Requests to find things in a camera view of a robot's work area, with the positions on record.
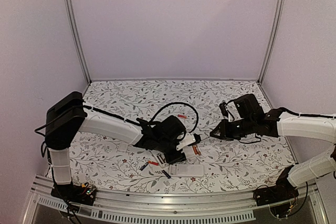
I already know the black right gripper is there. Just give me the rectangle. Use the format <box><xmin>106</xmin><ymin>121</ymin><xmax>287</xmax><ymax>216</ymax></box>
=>
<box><xmin>210</xmin><ymin>117</ymin><xmax>255</xmax><ymax>142</ymax></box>

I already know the white remote control back up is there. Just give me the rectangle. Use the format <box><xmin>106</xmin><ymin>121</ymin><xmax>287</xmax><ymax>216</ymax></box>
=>
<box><xmin>168</xmin><ymin>164</ymin><xmax>204</xmax><ymax>178</ymax></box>

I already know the white remote with display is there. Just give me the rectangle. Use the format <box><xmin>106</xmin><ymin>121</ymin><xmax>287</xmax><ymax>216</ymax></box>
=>
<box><xmin>151</xmin><ymin>151</ymin><xmax>169</xmax><ymax>168</ymax></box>

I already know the white battery cover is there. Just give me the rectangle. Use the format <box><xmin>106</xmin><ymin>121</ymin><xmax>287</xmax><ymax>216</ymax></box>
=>
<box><xmin>117</xmin><ymin>142</ymin><xmax>128</xmax><ymax>152</ymax></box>

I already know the white remote with green logo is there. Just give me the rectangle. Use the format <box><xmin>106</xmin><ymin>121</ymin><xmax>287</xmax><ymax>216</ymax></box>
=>
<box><xmin>183</xmin><ymin>145</ymin><xmax>202</xmax><ymax>159</ymax></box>

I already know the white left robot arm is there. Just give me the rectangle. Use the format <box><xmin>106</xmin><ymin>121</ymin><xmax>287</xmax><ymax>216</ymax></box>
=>
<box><xmin>34</xmin><ymin>91</ymin><xmax>201</xmax><ymax>200</ymax></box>

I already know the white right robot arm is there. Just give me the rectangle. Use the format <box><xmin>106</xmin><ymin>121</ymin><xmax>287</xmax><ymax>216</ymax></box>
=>
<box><xmin>210</xmin><ymin>93</ymin><xmax>335</xmax><ymax>201</ymax></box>

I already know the floral tablecloth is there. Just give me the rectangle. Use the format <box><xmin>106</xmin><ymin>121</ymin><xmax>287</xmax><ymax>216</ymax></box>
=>
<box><xmin>70</xmin><ymin>80</ymin><xmax>296</xmax><ymax>194</ymax></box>

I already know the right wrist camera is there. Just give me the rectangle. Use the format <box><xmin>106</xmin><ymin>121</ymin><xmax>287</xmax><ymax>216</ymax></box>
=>
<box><xmin>219</xmin><ymin>101</ymin><xmax>235</xmax><ymax>122</ymax></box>

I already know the front aluminium rail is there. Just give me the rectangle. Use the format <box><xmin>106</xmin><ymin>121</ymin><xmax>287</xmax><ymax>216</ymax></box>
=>
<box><xmin>23</xmin><ymin>175</ymin><xmax>331</xmax><ymax>223</ymax></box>

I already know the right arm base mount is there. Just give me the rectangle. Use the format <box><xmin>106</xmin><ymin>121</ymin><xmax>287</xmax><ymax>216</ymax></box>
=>
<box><xmin>253</xmin><ymin>185</ymin><xmax>299</xmax><ymax>219</ymax></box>

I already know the right aluminium frame post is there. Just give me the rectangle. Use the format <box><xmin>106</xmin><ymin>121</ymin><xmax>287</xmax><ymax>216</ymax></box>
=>
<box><xmin>257</xmin><ymin>0</ymin><xmax>285</xmax><ymax>86</ymax></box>

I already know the aluminium frame post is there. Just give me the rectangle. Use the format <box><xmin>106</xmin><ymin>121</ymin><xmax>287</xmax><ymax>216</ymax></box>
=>
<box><xmin>64</xmin><ymin>0</ymin><xmax>92</xmax><ymax>85</ymax></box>
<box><xmin>257</xmin><ymin>0</ymin><xmax>285</xmax><ymax>86</ymax></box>

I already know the left aluminium frame post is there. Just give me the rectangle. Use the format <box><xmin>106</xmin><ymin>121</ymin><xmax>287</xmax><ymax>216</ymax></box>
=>
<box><xmin>64</xmin><ymin>0</ymin><xmax>92</xmax><ymax>85</ymax></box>

